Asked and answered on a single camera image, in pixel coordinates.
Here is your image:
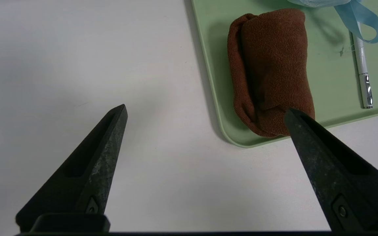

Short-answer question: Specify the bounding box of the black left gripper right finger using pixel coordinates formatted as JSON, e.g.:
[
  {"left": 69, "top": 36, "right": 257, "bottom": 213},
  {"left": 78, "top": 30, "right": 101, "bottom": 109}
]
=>
[{"left": 283, "top": 108, "right": 378, "bottom": 231}]

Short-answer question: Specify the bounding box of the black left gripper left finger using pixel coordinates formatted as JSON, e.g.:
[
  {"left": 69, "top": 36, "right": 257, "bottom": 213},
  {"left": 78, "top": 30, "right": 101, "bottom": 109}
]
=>
[{"left": 15, "top": 104, "right": 128, "bottom": 232}]

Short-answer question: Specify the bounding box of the white and silver pen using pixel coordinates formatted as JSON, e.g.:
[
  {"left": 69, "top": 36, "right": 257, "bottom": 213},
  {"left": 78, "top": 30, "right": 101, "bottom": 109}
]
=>
[{"left": 352, "top": 23, "right": 373, "bottom": 109}]

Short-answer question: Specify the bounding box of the brown towel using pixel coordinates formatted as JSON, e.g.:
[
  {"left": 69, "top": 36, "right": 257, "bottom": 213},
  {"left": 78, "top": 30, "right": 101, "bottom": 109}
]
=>
[{"left": 227, "top": 9, "right": 315, "bottom": 138}]

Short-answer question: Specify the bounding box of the light blue bath loofah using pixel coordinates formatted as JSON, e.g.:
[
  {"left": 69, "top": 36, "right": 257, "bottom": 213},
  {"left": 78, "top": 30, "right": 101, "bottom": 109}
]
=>
[{"left": 287, "top": 0, "right": 378, "bottom": 44}]

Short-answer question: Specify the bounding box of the light green plastic tray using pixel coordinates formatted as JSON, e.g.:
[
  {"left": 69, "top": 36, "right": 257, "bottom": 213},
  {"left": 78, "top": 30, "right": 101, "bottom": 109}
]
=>
[{"left": 191, "top": 0, "right": 378, "bottom": 148}]

